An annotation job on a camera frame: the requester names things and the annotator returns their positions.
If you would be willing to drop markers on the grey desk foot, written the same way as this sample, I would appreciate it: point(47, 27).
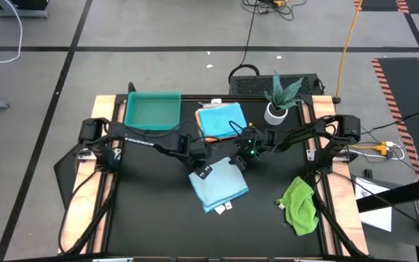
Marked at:
point(13, 14)

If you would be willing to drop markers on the small black block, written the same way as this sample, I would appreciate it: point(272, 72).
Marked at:
point(368, 173)

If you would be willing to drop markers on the light blue teal-edged towel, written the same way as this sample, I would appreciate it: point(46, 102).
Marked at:
point(220, 185)

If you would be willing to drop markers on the orange microfiber towel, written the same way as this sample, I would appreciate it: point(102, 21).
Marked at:
point(197, 120)

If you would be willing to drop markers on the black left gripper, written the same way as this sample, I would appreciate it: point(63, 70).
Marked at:
point(200, 151)

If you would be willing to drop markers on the black perforated computer case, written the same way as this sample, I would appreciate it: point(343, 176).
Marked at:
point(249, 85)

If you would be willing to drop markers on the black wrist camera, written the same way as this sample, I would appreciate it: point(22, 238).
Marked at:
point(272, 140)
point(186, 142)

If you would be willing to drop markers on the wooden side board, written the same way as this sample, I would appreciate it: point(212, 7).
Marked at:
point(104, 105)
point(324, 107)

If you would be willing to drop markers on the white paper hang tag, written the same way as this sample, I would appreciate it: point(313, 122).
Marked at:
point(219, 209)
point(216, 101)

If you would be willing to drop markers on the black flat panel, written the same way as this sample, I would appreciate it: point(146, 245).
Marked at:
point(64, 178)

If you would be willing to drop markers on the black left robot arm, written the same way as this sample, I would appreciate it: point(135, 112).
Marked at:
point(136, 140)

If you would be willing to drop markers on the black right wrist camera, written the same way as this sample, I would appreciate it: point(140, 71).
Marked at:
point(272, 140)

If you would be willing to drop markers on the green plant in white pot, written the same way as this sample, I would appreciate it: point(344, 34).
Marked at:
point(275, 114)

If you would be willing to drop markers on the bright blue microfiber towel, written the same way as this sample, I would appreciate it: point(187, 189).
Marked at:
point(218, 118)

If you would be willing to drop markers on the black table clamp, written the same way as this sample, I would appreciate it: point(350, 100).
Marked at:
point(132, 87)

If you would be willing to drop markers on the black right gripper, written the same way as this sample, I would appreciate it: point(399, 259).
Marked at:
point(251, 145)

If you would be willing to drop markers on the yellow plug connector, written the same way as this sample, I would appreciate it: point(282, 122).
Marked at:
point(380, 148)

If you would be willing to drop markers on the green microfiber towel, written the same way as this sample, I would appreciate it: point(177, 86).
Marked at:
point(300, 211)

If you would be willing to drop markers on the teal plastic tray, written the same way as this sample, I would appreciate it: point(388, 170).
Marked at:
point(152, 111)

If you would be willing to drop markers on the large hazard-striped floor mat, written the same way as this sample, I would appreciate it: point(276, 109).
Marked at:
point(402, 91)

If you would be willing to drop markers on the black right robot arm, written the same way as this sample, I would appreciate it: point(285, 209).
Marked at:
point(322, 132)

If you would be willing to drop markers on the white paper sheet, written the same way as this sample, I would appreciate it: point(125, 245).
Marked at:
point(377, 218)

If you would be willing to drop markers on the small white towel label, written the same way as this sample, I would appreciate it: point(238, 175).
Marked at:
point(281, 206)

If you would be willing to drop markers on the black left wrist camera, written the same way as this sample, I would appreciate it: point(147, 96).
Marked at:
point(186, 142)

